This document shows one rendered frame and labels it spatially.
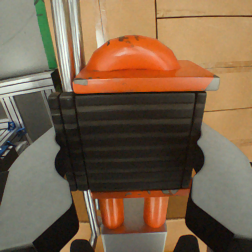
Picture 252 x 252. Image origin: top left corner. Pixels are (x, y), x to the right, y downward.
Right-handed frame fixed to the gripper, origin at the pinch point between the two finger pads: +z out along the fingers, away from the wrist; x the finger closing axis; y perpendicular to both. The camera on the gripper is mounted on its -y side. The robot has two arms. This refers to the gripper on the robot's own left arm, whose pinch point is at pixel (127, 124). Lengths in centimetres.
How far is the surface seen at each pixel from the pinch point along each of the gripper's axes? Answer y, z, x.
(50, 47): 6, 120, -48
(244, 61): 8, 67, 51
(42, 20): -11, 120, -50
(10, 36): -4, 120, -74
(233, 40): -1, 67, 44
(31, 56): 10, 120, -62
